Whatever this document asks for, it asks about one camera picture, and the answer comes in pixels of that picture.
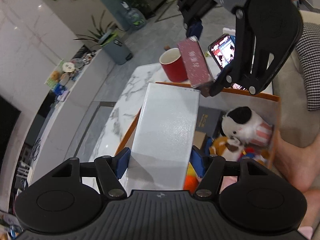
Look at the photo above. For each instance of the white tv console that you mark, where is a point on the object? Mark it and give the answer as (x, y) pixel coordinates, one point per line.
(67, 116)

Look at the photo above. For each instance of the water jug bottle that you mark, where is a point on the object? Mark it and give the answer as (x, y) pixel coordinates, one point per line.
(134, 16)

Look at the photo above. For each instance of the pink pouch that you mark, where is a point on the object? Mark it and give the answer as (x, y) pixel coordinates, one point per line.
(227, 181)

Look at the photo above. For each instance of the person bare leg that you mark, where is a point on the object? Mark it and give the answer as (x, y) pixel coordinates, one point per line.
(300, 167)

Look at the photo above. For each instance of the grey trash bin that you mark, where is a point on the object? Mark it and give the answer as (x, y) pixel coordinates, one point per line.
(118, 51)

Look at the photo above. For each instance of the black wall television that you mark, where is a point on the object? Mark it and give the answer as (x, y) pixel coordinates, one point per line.
(9, 115)

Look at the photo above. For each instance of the brown white plush dog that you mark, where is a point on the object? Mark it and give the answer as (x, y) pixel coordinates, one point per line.
(229, 148)

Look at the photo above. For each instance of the dark book box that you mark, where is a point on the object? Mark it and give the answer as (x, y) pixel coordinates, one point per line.
(209, 121)

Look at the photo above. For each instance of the white black plush toy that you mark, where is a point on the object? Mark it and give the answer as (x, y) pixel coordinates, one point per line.
(247, 126)

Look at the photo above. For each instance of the houndstooth cushion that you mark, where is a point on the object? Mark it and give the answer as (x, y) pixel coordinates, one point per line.
(308, 52)

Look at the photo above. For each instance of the teddy bear figurine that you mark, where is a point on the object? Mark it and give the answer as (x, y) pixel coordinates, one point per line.
(55, 76)

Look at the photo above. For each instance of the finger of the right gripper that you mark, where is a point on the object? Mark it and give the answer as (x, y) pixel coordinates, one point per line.
(193, 28)
(253, 72)

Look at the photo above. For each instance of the potted plant by bin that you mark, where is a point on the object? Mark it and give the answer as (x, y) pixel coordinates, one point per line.
(100, 35)

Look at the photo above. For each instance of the red mug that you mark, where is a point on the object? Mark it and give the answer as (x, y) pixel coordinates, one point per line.
(173, 65)

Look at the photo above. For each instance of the smartphone with lit screen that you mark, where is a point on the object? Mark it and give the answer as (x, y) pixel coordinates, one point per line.
(222, 50)

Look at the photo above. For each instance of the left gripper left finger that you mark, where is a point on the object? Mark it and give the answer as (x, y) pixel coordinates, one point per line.
(107, 171)

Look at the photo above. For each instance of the orange knitted ball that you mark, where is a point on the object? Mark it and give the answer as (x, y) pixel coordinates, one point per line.
(192, 180)

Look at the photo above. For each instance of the illustrated card box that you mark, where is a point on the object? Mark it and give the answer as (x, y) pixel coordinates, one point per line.
(195, 64)

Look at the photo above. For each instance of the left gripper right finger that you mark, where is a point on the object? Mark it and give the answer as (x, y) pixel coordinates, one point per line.
(211, 169)

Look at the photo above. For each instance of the brown cardboard box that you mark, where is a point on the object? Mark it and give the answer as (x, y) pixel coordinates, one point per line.
(199, 139)

